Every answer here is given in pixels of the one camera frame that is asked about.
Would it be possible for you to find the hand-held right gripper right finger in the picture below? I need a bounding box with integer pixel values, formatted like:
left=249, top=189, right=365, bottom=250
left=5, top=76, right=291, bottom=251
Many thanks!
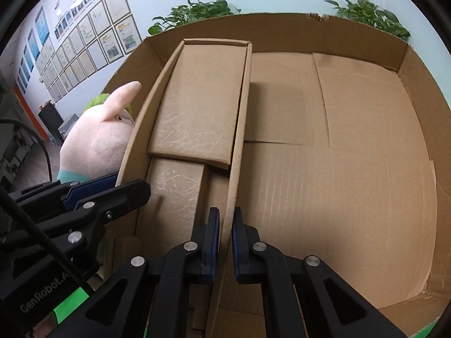
left=232, top=207, right=407, bottom=338

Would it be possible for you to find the bushy green potted plant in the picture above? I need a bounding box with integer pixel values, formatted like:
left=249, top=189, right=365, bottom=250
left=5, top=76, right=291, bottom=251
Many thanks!
left=147, top=0, right=242, bottom=36

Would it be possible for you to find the cardboard divider insert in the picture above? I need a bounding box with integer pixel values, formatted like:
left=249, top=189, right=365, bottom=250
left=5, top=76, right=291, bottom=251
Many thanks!
left=114, top=38, right=253, bottom=338

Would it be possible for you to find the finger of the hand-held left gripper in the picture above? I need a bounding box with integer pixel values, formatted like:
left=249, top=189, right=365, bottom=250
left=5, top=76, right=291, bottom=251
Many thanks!
left=9, top=173, right=119, bottom=221
left=0, top=179, right=151, bottom=301

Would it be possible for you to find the black cable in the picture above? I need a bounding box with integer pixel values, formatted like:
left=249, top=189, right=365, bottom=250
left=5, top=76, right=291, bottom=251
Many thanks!
left=0, top=118, right=53, bottom=182
left=0, top=183, right=96, bottom=293

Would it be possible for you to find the wall of framed certificates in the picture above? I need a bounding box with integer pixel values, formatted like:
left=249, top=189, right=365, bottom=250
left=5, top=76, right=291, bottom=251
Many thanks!
left=35, top=0, right=143, bottom=104

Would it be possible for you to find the row of blue wall posters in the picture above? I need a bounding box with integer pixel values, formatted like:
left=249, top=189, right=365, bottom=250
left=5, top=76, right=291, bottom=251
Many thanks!
left=16, top=5, right=50, bottom=94

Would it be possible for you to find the large cardboard box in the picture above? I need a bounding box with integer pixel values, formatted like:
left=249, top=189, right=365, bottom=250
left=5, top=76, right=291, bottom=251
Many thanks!
left=97, top=12, right=451, bottom=338

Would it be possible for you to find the pink pig plush toy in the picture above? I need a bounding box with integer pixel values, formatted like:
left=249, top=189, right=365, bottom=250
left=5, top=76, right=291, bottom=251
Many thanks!
left=58, top=81, right=142, bottom=184

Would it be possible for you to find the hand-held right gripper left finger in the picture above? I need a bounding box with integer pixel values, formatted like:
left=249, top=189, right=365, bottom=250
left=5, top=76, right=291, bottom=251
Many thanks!
left=46, top=207, right=221, bottom=338

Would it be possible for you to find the grey shelving unit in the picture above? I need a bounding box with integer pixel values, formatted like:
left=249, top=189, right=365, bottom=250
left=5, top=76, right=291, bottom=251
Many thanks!
left=0, top=88, right=39, bottom=187

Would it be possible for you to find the black cabinet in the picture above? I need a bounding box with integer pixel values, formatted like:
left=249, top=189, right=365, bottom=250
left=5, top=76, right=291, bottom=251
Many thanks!
left=38, top=104, right=64, bottom=145

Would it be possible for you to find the small green potted plant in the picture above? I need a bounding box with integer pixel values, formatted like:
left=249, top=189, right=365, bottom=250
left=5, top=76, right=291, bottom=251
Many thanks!
left=324, top=0, right=411, bottom=41

